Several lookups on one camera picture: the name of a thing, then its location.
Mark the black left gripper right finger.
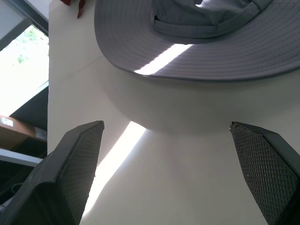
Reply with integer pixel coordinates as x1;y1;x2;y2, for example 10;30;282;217
229;121;300;225

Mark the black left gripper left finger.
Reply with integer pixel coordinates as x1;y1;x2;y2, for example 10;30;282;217
0;120;105;225

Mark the grey wide-brim hat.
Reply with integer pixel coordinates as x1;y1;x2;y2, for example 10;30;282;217
94;0;300;82

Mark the dark red object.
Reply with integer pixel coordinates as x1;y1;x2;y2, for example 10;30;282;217
61;0;87;19

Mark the wooden shelf with labels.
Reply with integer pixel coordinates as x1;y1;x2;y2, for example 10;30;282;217
0;114;47;150

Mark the dark window frame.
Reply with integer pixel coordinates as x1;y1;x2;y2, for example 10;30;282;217
0;0;49;52

